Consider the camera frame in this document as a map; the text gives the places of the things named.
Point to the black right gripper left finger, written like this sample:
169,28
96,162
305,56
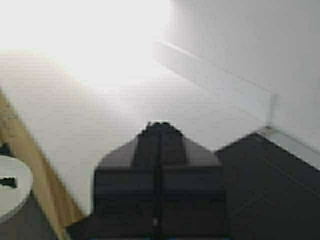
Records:
124,188

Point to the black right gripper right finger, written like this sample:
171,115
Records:
194,201

